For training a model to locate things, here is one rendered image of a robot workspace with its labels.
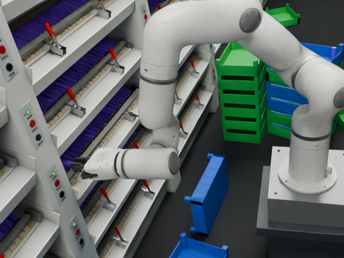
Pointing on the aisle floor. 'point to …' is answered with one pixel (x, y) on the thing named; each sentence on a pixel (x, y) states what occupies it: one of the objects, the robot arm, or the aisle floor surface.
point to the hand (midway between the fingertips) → (80, 164)
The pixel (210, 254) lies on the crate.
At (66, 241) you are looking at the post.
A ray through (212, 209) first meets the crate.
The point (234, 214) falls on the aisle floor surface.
